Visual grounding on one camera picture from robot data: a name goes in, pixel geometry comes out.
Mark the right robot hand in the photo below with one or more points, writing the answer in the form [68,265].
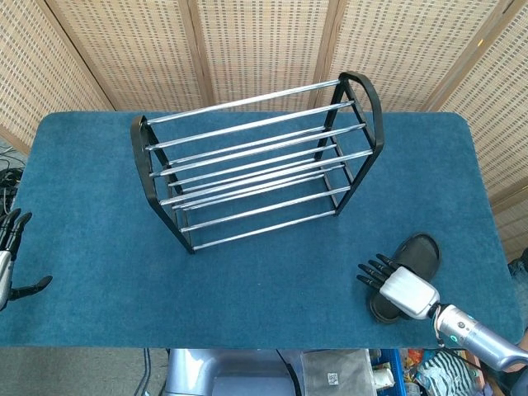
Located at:
[408,290]

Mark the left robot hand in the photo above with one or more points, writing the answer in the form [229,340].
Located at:
[5,268]

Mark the black rubber slipper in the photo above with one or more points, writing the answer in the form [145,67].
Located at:
[420,251]

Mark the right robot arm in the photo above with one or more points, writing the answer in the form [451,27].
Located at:
[474,332]

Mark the black and chrome shoe rack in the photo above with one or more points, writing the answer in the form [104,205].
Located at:
[255,123]

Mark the blue plastic crate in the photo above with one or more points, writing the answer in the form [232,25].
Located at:
[392,363]

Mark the striped plastic bag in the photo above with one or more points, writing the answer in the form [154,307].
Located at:
[445,371]

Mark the grey bag with QR label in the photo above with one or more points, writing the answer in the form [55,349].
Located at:
[338,371]

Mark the blue felt table cover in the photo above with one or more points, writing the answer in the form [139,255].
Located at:
[264,297]

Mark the grey robot torso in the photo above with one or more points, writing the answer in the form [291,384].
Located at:
[222,375]

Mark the woven bamboo folding screen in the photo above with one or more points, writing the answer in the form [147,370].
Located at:
[264,41]

